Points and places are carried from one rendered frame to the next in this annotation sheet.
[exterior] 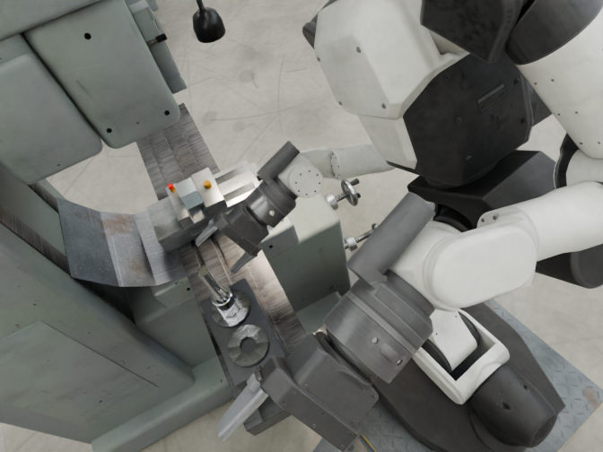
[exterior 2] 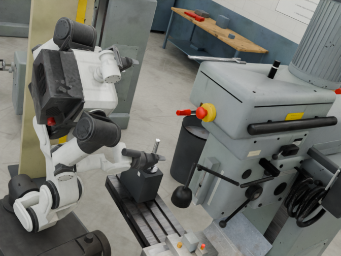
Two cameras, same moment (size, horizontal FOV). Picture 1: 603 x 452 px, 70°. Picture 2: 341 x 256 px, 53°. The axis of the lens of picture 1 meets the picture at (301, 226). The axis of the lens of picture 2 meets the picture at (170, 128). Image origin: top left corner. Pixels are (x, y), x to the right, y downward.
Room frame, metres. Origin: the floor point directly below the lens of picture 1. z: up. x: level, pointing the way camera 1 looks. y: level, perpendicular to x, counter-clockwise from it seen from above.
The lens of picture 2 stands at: (1.82, -0.49, 2.22)
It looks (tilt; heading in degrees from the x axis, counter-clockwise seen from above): 29 degrees down; 151
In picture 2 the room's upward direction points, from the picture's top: 18 degrees clockwise
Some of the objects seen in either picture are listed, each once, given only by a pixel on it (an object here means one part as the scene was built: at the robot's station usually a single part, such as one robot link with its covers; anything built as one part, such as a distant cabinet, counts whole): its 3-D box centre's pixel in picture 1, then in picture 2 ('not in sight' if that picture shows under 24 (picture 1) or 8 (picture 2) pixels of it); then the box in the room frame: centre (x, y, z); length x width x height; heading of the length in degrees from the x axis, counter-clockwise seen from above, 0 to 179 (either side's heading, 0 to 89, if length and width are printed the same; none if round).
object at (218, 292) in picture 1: (212, 283); (155, 148); (0.45, 0.21, 1.23); 0.03 x 0.03 x 0.11
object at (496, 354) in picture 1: (457, 352); (38, 210); (0.32, -0.32, 0.68); 0.21 x 0.20 x 0.13; 24
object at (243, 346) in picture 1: (250, 340); (140, 175); (0.41, 0.19, 1.01); 0.22 x 0.12 x 0.20; 14
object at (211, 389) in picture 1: (212, 332); not in sight; (0.88, 0.55, 0.10); 1.20 x 0.60 x 0.20; 103
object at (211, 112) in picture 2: not in sight; (207, 112); (0.98, 0.08, 1.76); 0.06 x 0.02 x 0.06; 13
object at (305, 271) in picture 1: (247, 275); not in sight; (0.94, 0.28, 0.41); 0.81 x 0.32 x 0.60; 103
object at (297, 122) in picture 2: not in sight; (296, 124); (1.07, 0.37, 1.79); 0.45 x 0.04 x 0.04; 103
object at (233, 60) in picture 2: not in sight; (217, 59); (0.85, 0.13, 1.89); 0.24 x 0.04 x 0.01; 102
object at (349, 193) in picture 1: (341, 196); not in sight; (1.04, -0.19, 0.61); 0.16 x 0.12 x 0.12; 103
